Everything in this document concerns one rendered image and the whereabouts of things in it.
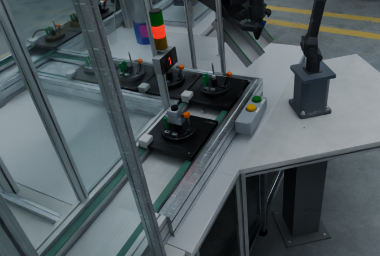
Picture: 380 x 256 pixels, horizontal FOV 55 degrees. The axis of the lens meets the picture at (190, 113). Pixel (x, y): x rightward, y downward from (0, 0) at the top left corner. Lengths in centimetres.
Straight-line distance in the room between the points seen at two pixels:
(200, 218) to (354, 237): 127
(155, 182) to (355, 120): 90
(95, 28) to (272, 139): 106
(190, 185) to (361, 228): 138
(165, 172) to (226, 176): 24
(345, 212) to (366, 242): 22
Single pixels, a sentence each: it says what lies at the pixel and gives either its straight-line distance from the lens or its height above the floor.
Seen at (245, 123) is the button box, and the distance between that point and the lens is 151.
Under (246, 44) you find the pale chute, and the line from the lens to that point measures 192.
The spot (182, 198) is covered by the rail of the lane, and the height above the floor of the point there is 96.
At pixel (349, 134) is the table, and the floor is 86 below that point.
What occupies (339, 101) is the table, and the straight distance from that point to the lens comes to 184.
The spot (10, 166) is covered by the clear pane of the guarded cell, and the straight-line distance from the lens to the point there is 64.
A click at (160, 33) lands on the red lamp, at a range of 145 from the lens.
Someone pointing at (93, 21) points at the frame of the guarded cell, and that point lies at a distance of 70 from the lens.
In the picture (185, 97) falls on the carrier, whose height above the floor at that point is 98.
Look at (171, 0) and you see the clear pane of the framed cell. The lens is 272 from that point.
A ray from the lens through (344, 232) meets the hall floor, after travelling 240.
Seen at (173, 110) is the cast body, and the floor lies 109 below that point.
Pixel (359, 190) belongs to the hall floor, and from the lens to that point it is 263.
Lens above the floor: 188
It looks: 35 degrees down
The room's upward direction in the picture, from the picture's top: 9 degrees counter-clockwise
